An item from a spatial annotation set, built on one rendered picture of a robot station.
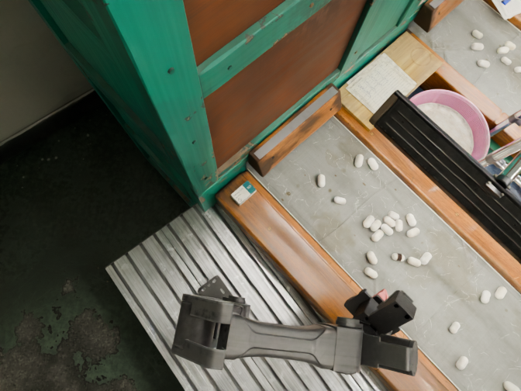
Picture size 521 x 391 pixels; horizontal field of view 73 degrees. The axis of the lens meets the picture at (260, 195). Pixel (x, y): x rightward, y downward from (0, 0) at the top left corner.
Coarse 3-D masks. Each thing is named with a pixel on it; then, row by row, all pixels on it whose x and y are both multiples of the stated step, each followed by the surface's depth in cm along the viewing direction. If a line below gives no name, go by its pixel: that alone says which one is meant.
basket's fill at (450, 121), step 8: (424, 104) 106; (432, 104) 107; (440, 104) 107; (424, 112) 106; (432, 112) 106; (440, 112) 106; (448, 112) 106; (456, 112) 106; (440, 120) 104; (448, 120) 105; (456, 120) 105; (464, 120) 106; (448, 128) 105; (456, 128) 105; (464, 128) 105; (456, 136) 104; (464, 136) 105; (472, 136) 104; (464, 144) 104; (472, 144) 104
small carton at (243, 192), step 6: (240, 186) 91; (246, 186) 91; (252, 186) 91; (234, 192) 90; (240, 192) 91; (246, 192) 91; (252, 192) 91; (234, 198) 90; (240, 198) 90; (246, 198) 90; (240, 204) 91
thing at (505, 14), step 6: (492, 0) 113; (498, 0) 113; (504, 0) 112; (510, 0) 113; (516, 0) 114; (498, 6) 113; (504, 6) 113; (510, 6) 113; (516, 6) 113; (504, 12) 112; (510, 12) 112; (516, 12) 112; (504, 18) 112
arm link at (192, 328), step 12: (180, 312) 57; (240, 312) 76; (180, 324) 55; (192, 324) 55; (204, 324) 55; (216, 324) 60; (180, 336) 55; (192, 336) 54; (204, 336) 55; (216, 336) 60
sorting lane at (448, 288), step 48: (336, 144) 100; (288, 192) 96; (336, 192) 97; (384, 192) 97; (336, 240) 93; (384, 240) 94; (432, 240) 95; (384, 288) 91; (432, 288) 91; (480, 288) 92; (432, 336) 88; (480, 336) 89; (480, 384) 86
